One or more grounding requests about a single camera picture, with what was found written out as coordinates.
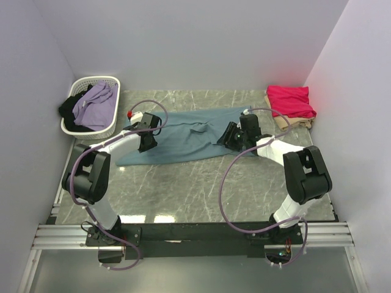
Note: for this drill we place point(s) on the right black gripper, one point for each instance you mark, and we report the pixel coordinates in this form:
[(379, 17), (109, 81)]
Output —
[(231, 129)]

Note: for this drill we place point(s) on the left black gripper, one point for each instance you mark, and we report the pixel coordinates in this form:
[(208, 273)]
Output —
[(154, 144)]

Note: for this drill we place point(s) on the teal blue t shirt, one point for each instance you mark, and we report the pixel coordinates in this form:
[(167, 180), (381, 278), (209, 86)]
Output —
[(187, 136)]

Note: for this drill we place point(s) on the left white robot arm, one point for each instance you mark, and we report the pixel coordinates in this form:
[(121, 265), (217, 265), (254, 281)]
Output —
[(87, 173)]

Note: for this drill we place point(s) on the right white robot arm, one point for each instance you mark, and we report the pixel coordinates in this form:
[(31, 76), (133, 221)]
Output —
[(306, 176)]

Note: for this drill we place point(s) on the lilac t shirt in basket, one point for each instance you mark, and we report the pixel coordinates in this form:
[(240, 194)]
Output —
[(96, 108)]

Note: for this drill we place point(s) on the folded red t shirt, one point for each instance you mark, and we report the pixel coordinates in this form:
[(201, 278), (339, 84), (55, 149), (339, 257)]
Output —
[(292, 102)]

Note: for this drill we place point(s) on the white plastic laundry basket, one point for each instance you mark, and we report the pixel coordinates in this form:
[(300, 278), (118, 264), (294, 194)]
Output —
[(81, 85)]

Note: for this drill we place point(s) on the black garment in basket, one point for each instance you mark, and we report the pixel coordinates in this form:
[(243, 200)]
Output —
[(65, 110)]

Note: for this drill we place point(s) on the black base beam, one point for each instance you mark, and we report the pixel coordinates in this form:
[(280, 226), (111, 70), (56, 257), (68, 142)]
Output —
[(163, 240)]

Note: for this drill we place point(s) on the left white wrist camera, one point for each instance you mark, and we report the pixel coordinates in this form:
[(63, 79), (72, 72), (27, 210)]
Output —
[(134, 117)]

